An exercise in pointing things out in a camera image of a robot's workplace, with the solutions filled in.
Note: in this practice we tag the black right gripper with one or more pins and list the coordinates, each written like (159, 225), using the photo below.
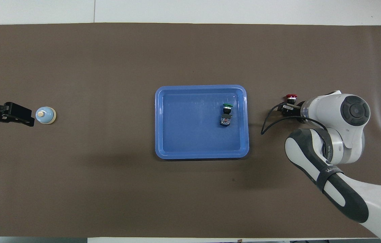
(290, 109)

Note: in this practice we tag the green push button switch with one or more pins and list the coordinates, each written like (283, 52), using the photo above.
(226, 116)

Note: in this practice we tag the blue plastic tray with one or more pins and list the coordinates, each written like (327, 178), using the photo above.
(190, 135)

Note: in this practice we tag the blue call bell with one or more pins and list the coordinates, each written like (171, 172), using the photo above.
(45, 115)

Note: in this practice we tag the red push button switch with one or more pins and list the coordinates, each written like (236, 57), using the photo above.
(291, 97)

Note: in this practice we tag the brown table mat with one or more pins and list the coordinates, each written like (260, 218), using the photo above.
(109, 185)

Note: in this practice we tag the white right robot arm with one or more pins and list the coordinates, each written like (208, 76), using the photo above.
(332, 108)

